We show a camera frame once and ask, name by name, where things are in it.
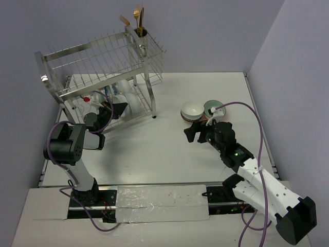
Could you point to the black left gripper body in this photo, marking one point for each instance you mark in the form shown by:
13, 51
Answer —
107, 113

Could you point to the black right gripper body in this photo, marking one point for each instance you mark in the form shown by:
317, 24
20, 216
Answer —
209, 131

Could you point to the white bowl front stack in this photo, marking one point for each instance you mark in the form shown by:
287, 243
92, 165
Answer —
134, 102

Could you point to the white bowl dark band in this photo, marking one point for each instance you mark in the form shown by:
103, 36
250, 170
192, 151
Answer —
124, 86

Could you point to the mint bowl gold rim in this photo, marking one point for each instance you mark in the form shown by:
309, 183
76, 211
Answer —
213, 104

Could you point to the white bowl orange stack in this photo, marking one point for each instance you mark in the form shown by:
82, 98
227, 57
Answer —
121, 99

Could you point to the blue floral bowl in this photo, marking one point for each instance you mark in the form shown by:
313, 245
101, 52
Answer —
114, 89

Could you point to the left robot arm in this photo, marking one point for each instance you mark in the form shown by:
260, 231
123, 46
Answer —
66, 142

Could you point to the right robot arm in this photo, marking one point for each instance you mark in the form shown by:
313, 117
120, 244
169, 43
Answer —
293, 216

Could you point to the stainless steel dish rack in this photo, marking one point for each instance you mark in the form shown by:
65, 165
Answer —
72, 73

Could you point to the white orange bottom bowl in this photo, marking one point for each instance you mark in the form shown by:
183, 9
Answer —
205, 118

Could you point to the white bowl brown pattern stack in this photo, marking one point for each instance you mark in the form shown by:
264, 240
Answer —
192, 110

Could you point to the taped white cover sheet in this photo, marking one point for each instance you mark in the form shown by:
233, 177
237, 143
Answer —
161, 204

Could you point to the perforated steel cutlery holder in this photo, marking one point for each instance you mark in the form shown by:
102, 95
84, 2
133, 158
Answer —
138, 40

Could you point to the gold knife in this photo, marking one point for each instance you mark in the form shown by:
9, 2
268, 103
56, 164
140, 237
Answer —
141, 18

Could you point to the gold fork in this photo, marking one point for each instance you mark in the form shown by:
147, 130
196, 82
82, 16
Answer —
136, 16

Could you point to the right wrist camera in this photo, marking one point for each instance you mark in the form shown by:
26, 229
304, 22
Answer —
215, 111

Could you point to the black mounting rail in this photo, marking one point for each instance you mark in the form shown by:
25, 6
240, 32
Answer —
220, 202

